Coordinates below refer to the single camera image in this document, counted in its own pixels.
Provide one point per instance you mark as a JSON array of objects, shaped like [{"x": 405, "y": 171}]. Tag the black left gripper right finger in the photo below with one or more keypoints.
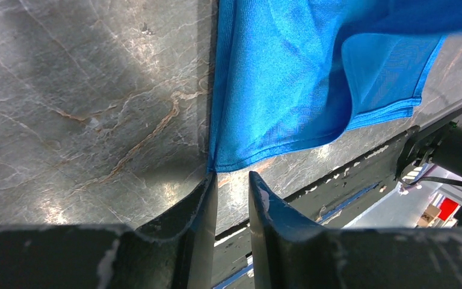
[{"x": 290, "y": 250}]

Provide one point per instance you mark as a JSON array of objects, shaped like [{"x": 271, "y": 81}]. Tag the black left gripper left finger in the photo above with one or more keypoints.
[{"x": 173, "y": 250}]

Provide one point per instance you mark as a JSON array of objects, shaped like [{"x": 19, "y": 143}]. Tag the blue cloth napkin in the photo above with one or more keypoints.
[{"x": 295, "y": 75}]

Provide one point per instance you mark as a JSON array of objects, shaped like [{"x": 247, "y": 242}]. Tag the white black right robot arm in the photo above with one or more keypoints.
[{"x": 440, "y": 144}]

